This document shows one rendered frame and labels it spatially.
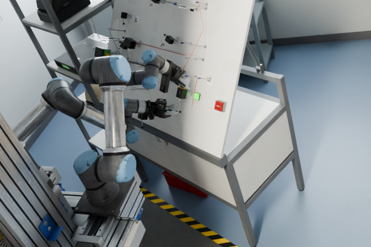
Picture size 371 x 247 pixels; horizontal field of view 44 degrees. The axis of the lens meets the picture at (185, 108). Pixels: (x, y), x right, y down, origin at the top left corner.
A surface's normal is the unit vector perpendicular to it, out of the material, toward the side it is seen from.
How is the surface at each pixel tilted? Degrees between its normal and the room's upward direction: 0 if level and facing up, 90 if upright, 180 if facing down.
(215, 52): 54
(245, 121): 0
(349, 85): 0
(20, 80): 90
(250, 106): 0
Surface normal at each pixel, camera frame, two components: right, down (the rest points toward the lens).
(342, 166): -0.28, -0.77
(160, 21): -0.71, 0.02
